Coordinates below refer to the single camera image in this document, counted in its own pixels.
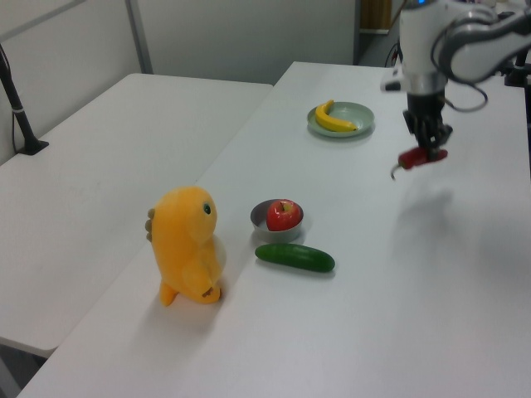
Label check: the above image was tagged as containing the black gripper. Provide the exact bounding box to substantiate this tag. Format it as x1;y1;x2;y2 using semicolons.
402;90;454;162

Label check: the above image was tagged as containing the red chili pepper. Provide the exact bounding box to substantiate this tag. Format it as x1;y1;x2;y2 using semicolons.
389;148;450;182

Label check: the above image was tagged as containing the pale green plastic plate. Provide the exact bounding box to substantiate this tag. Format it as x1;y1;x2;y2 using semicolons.
306;100;377;138

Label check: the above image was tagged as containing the yellow banana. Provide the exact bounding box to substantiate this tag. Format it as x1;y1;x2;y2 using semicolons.
314;99;358;133

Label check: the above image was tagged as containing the black clamp stand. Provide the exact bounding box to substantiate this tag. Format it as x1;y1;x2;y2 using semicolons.
503;51;531;88

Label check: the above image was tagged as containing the yellow wooden panel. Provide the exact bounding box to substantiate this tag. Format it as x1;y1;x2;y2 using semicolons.
359;0;393;32

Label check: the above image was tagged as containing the red apple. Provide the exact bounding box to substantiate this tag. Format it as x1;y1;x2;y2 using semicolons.
265;199;303;232

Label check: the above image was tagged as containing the green cucumber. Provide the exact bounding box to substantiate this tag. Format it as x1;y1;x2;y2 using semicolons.
254;243;336;274

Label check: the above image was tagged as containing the grey metal bowl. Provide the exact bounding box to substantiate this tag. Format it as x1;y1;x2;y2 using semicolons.
250;198;305;245

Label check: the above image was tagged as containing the orange plush dinosaur toy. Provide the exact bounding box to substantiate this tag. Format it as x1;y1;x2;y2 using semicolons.
144;186;229;308

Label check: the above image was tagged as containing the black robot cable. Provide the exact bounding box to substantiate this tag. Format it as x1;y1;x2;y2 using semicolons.
430;24;490;113

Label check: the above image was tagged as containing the black camera stand pole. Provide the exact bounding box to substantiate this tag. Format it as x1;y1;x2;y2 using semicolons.
0;43;50;157

